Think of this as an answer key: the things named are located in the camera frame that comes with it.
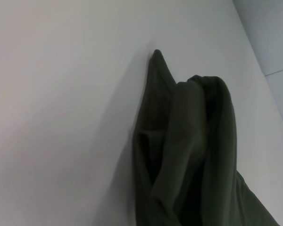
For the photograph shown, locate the dark green t-shirt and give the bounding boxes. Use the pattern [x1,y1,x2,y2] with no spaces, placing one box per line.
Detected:
[131,48,282,226]

